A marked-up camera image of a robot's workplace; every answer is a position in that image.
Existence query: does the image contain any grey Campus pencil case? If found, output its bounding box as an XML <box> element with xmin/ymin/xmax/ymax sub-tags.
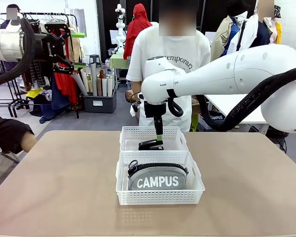
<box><xmin>127</xmin><ymin>159</ymin><xmax>188</xmax><ymax>191</ymax></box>

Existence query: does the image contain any grey storage bin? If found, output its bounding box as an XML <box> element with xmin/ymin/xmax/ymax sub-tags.
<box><xmin>82</xmin><ymin>93</ymin><xmax>117</xmax><ymax>114</ymax></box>

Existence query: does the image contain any yellow cloth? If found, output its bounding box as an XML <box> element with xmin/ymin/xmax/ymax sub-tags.
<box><xmin>25</xmin><ymin>87</ymin><xmax>44</xmax><ymax>98</ymax></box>

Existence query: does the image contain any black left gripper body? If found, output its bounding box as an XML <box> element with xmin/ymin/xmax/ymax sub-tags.
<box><xmin>34</xmin><ymin>33</ymin><xmax>66</xmax><ymax>62</ymax></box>

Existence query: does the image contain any person's right forearm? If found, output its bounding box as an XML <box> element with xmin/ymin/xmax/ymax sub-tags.
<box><xmin>130</xmin><ymin>80</ymin><xmax>142</xmax><ymax>100</ymax></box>

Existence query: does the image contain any large white plastic basket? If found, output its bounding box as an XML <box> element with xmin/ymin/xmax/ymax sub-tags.
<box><xmin>115</xmin><ymin>150</ymin><xmax>206</xmax><ymax>205</ymax></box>

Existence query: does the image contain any person in dark cap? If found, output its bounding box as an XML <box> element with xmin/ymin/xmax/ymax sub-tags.
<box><xmin>0</xmin><ymin>3</ymin><xmax>23</xmax><ymax>30</ymax></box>

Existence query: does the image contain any red hanging garment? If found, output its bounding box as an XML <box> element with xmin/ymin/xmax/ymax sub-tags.
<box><xmin>50</xmin><ymin>28</ymin><xmax>79</xmax><ymax>104</ymax></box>

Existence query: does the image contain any white background table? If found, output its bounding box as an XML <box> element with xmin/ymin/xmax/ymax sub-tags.
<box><xmin>204</xmin><ymin>93</ymin><xmax>272</xmax><ymax>135</ymax></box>

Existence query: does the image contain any black stapler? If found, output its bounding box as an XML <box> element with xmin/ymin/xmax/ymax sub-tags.
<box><xmin>138</xmin><ymin>139</ymin><xmax>165</xmax><ymax>151</ymax></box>

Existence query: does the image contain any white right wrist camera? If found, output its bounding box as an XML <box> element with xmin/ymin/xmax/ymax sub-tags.
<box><xmin>130</xmin><ymin>98</ymin><xmax>143</xmax><ymax>117</ymax></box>

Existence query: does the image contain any grey paper tube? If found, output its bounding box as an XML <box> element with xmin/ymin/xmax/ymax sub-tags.
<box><xmin>71</xmin><ymin>72</ymin><xmax>89</xmax><ymax>96</ymax></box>

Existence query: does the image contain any person in red hood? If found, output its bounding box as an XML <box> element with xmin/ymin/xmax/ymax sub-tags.
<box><xmin>123</xmin><ymin>3</ymin><xmax>153</xmax><ymax>60</ymax></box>

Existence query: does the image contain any green covered table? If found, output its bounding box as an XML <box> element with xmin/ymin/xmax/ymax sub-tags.
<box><xmin>107</xmin><ymin>53</ymin><xmax>131</xmax><ymax>72</ymax></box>

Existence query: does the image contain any seated person in black shorts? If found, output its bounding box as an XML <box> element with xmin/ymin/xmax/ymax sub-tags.
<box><xmin>0</xmin><ymin>98</ymin><xmax>37</xmax><ymax>154</ymax></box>

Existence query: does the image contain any tall white paper tube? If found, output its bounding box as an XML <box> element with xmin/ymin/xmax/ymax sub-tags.
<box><xmin>89</xmin><ymin>63</ymin><xmax>98</xmax><ymax>97</ymax></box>

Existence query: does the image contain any small white plastic basket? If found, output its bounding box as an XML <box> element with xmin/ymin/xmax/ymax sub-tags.
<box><xmin>119</xmin><ymin>126</ymin><xmax>189</xmax><ymax>153</ymax></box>

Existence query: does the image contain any person in white t-shirt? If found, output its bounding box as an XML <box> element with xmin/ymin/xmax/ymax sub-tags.
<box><xmin>125</xmin><ymin>0</ymin><xmax>212</xmax><ymax>133</ymax></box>

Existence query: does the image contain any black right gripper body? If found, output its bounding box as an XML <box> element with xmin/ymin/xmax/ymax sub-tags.
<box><xmin>144</xmin><ymin>100</ymin><xmax>168</xmax><ymax>118</ymax></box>

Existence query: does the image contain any person in navy top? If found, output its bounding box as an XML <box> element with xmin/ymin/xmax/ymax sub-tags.
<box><xmin>254</xmin><ymin>0</ymin><xmax>283</xmax><ymax>48</ymax></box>

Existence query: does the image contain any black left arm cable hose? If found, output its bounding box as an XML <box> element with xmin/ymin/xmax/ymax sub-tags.
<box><xmin>0</xmin><ymin>17</ymin><xmax>37</xmax><ymax>88</ymax></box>

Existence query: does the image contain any dark plastic stool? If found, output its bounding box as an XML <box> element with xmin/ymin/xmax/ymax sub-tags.
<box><xmin>88</xmin><ymin>54</ymin><xmax>101</xmax><ymax>69</ymax></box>

